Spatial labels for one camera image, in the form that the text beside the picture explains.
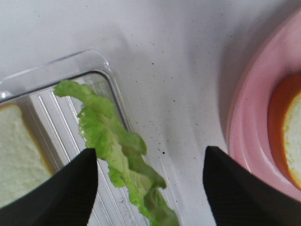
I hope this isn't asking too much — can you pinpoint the white bread slice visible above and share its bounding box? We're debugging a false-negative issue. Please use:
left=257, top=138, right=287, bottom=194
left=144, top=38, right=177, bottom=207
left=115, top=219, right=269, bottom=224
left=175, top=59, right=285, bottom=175
left=268, top=74, right=301, bottom=189
left=0, top=104, right=52, bottom=207

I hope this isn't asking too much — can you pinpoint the pink round plate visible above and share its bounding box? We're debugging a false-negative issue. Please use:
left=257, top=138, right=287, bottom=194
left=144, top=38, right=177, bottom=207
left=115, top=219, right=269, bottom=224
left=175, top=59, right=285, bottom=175
left=226, top=9, right=301, bottom=200

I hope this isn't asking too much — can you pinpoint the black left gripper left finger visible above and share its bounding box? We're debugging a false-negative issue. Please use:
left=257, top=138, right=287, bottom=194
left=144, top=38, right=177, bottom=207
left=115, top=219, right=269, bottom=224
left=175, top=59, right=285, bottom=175
left=0, top=148, right=98, bottom=226

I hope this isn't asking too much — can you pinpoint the green lettuce leaf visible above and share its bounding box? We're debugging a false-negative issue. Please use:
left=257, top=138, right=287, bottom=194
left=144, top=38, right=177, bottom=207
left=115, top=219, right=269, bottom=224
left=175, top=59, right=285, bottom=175
left=54, top=80, right=180, bottom=226

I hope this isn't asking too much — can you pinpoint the clear left plastic tray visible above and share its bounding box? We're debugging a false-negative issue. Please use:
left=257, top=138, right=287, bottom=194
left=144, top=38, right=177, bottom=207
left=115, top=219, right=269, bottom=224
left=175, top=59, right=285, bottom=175
left=0, top=48, right=182, bottom=226

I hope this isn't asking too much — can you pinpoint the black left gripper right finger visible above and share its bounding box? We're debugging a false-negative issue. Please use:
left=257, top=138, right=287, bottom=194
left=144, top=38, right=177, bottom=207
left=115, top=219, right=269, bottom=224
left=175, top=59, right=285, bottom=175
left=203, top=146, right=301, bottom=226

